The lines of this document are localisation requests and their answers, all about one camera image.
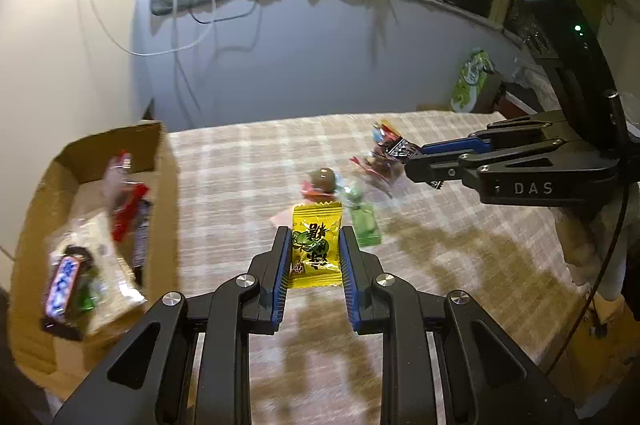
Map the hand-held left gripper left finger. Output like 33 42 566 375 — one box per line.
52 226 293 425

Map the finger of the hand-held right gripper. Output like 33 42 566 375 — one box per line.
404 137 621 190
422 110 568 156

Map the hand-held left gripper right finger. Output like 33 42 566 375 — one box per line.
339 226 576 425

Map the yellow candy packet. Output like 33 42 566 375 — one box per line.
287 201 346 290

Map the silver black candy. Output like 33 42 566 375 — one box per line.
385 139 443 190

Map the green candy packet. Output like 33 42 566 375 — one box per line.
342 185 383 248

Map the brown candy red twist wrapper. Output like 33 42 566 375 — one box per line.
350 152 406 196

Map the red yellow candy wrapper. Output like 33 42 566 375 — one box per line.
371 120 403 146

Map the brown ball candy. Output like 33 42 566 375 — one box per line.
300 167 341 202

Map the brown cardboard box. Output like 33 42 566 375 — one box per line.
9 120 181 401

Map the red black candy wrapper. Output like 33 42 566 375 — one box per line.
109 182 154 288

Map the clear packet of crackers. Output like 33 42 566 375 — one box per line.
47 210 149 339

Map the clear candy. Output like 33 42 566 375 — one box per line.
102 151 136 206

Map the brown chocolate bar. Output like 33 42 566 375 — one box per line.
41 245 101 341

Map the dark red storage box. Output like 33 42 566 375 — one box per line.
492 82 551 122

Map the green gift bag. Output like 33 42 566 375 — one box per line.
450 49 496 113

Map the plaid blanket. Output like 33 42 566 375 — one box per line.
165 110 601 425

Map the white wardrobe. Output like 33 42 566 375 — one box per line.
0 0 168 266

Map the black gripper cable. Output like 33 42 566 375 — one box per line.
542 185 632 378

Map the hanging white cable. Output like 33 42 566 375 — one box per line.
170 0 203 116

